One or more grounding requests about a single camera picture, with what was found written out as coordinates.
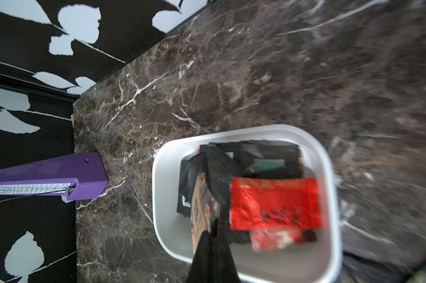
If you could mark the large black tea bag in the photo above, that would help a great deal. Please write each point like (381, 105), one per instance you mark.
(222, 162)

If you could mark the white storage box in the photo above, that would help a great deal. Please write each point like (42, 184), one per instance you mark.
(319, 262)

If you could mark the orange red foil tea bag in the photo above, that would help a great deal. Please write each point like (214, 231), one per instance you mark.
(274, 203)

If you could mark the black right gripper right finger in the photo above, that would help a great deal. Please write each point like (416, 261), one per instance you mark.
(227, 272)

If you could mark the pink red tea bag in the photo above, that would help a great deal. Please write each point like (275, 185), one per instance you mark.
(273, 239)

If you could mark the beige tea bag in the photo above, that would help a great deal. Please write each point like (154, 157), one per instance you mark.
(204, 210)

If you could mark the purple metronome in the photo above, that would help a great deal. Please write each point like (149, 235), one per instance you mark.
(79, 176)

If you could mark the teal tea bag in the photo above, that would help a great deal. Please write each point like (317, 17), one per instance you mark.
(264, 165)

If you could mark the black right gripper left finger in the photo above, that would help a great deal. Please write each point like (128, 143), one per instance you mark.
(203, 268)

